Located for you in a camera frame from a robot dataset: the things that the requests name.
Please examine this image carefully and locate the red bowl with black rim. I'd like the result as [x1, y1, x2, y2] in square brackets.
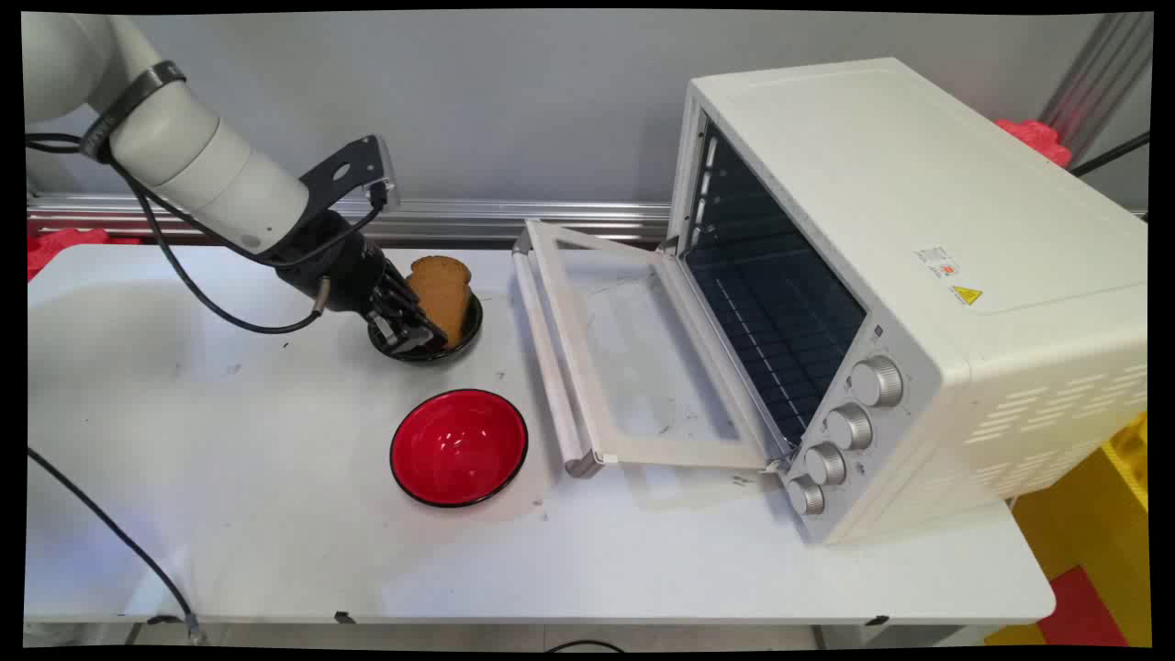
[389, 388, 530, 509]

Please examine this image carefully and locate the glass oven door with handle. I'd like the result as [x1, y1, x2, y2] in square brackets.
[510, 218, 795, 480]

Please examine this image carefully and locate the yellow foam floor mat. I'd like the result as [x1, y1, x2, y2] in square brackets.
[987, 413, 1153, 648]

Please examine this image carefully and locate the white label sticker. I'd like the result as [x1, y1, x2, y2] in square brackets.
[913, 245, 960, 279]

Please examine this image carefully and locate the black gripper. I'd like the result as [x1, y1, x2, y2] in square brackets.
[272, 211, 451, 358]

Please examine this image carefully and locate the black cable behind oven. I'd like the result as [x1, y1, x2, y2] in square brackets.
[1069, 131, 1150, 177]

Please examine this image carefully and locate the small dark round plate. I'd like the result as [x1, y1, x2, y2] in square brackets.
[367, 292, 485, 362]

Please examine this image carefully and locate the red foam floor mat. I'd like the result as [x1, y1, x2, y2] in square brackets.
[1037, 566, 1128, 648]

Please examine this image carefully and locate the large silver oven knob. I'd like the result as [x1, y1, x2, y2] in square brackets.
[849, 356, 905, 408]

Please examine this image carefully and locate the brown toast bread slice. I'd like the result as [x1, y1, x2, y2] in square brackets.
[407, 255, 474, 350]

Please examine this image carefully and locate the black cable across table edge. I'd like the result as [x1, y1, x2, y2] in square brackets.
[26, 447, 203, 644]

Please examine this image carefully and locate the red plastic object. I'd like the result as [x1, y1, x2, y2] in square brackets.
[28, 230, 139, 281]
[994, 118, 1073, 169]

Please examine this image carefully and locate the black strap on arm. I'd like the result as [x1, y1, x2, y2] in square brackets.
[81, 61, 186, 162]

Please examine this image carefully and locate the white toaster oven body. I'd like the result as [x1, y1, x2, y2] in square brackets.
[666, 57, 1150, 546]

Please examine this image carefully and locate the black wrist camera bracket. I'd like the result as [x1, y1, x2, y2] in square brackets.
[296, 135, 400, 226]

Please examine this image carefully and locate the aluminium frame post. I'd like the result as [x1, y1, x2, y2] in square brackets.
[1037, 13, 1154, 166]

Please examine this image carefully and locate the aluminium wall rail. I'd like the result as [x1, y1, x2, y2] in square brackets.
[28, 193, 676, 244]

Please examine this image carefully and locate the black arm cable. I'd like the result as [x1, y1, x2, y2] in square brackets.
[26, 133, 386, 336]

